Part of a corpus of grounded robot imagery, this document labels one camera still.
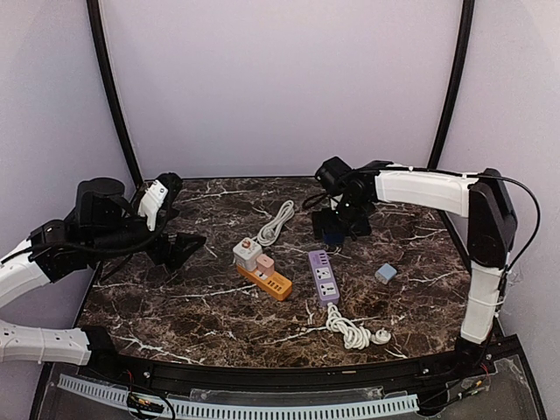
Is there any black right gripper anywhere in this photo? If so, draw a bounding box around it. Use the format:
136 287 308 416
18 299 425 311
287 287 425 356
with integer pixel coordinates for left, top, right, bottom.
311 197 371 241

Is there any blue cube socket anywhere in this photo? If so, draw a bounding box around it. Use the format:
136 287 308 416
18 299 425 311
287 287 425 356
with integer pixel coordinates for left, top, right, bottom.
323 232 346 246

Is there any white cube socket adapter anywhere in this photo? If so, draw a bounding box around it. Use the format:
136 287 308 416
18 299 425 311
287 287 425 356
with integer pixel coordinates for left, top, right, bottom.
233 237 263 272

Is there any purple power strip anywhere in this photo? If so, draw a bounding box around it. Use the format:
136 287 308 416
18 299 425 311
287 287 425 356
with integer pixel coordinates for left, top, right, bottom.
308 250 340 307

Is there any light blue wall charger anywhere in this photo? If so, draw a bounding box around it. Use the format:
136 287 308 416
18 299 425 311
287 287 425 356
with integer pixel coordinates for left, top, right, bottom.
374 263 397 284

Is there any pink wall charger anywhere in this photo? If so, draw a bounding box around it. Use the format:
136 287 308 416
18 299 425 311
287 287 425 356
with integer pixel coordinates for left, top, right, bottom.
256 254 275 277

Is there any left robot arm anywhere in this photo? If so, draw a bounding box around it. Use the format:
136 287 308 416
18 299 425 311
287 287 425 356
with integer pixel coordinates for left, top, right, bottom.
1 172 206 382

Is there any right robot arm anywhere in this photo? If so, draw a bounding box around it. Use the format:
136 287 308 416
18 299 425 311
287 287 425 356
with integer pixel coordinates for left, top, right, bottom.
314 157 518 345

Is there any orange power strip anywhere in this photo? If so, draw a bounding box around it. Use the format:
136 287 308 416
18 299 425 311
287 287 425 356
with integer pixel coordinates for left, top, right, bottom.
236 265 292 301

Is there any small circuit board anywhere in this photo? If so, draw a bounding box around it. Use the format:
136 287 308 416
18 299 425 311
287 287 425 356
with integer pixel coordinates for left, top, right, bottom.
126 393 164 414

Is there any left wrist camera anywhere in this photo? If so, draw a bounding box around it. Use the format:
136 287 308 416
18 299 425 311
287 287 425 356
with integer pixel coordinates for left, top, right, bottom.
136 172 182 232

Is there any white cord of orange strip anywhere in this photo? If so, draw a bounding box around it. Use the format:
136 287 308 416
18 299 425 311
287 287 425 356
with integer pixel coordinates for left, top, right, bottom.
255 199 296 249

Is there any white cord of purple strip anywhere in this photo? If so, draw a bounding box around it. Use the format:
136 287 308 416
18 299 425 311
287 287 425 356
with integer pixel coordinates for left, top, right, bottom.
325 304 394 351

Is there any black front rail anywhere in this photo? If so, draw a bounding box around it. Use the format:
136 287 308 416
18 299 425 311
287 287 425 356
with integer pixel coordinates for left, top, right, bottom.
92 352 478 394

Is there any white slotted cable duct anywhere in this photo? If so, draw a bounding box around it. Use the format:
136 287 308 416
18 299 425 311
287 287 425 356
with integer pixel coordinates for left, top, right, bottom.
57 374 419 419

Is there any right black frame post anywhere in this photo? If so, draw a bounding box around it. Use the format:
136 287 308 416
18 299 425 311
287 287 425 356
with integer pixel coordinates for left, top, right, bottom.
427 0 475 169

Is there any black frame post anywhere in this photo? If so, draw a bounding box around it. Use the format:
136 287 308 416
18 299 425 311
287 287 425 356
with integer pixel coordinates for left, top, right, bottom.
86 0 144 186
427 0 475 169

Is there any left black frame post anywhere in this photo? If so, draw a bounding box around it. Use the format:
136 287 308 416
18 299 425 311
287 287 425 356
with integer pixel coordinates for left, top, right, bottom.
86 0 144 186

